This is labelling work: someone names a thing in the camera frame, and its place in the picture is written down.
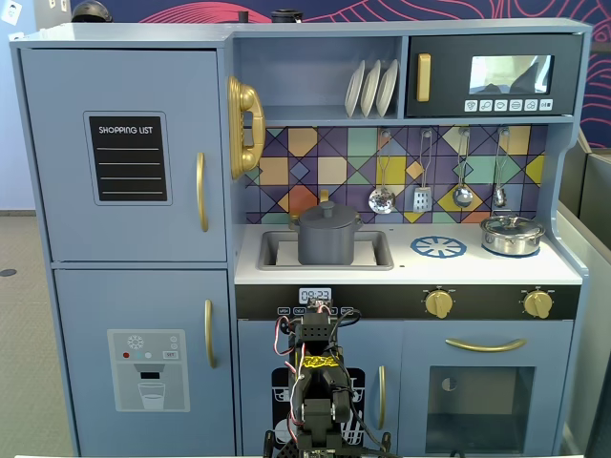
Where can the gray toy cooking pot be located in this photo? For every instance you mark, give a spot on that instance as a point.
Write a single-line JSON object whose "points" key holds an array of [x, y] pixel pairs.
{"points": [[324, 248]]}

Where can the blue dishwasher door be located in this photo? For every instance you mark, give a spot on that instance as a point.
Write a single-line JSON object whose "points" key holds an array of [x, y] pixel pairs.
{"points": [[258, 353]]}

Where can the blue wooden toy kitchen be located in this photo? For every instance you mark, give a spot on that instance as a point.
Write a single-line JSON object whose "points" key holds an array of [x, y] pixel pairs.
{"points": [[477, 274]]}

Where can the blue fridge door with board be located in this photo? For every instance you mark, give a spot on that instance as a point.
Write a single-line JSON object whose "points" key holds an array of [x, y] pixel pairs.
{"points": [[57, 191]]}

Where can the white toy plate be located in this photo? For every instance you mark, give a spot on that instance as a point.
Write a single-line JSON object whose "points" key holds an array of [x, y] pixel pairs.
{"points": [[353, 93], [387, 88], [370, 90]]}

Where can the black Dell monitor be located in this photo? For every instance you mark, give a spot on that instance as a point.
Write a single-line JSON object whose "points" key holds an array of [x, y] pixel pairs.
{"points": [[596, 186]]}

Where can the black helmet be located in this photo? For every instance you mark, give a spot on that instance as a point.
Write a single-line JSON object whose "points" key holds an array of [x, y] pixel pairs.
{"points": [[90, 10]]}

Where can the small metal toy spoon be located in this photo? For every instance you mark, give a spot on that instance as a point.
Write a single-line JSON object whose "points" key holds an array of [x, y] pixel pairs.
{"points": [[499, 196]]}

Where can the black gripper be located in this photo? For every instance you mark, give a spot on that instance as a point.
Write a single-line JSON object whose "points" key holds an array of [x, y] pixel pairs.
{"points": [[319, 305]]}

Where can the black round device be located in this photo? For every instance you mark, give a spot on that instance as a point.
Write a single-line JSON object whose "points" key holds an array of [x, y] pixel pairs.
{"points": [[285, 16]]}

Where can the black and red robot base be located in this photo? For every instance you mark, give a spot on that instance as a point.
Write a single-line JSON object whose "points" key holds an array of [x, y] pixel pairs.
{"points": [[286, 448]]}

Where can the metal toy slotted spatula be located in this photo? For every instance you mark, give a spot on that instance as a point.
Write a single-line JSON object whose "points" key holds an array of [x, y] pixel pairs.
{"points": [[422, 200]]}

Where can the small black cylinder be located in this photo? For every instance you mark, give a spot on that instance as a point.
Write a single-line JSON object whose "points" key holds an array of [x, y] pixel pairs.
{"points": [[243, 16]]}

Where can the gold toy telephone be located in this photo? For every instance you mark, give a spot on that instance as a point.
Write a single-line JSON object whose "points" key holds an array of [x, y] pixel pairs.
{"points": [[246, 119]]}

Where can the stainless steel pot with lid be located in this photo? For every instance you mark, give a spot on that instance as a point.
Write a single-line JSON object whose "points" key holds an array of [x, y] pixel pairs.
{"points": [[511, 238]]}

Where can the metal toy ladle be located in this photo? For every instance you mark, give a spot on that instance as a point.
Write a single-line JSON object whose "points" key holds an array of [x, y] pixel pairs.
{"points": [[462, 196]]}

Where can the white wall outlet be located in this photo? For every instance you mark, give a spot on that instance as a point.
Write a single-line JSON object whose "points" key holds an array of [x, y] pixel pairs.
{"points": [[10, 12]]}

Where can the blue oven door with window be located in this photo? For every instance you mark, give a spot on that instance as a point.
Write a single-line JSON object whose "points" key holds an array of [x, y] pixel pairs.
{"points": [[415, 405]]}

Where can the gray toy sink basin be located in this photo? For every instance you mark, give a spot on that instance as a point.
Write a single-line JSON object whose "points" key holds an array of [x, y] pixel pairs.
{"points": [[374, 253]]}

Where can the gold toy faucet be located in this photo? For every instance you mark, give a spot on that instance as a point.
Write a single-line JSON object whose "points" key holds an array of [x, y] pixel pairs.
{"points": [[324, 195]]}

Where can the gold stove knob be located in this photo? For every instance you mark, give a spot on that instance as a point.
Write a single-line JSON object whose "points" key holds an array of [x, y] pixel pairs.
{"points": [[439, 304], [538, 304]]}

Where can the black microwave door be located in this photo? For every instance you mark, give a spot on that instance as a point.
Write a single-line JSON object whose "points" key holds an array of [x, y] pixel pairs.
{"points": [[448, 76]]}

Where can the black shopping list board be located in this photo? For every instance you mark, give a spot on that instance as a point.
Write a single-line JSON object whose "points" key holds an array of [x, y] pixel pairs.
{"points": [[128, 162]]}

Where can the metal toy skimmer spoon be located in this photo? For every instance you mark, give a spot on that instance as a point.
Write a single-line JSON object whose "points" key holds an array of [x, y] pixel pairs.
{"points": [[382, 199]]}

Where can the light blue desk divider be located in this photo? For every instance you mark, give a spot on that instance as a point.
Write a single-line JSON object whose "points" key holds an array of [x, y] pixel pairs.
{"points": [[587, 334]]}

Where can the blue freezer door with dispenser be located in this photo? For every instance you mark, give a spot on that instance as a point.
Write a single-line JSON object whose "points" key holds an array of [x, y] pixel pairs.
{"points": [[86, 310]]}

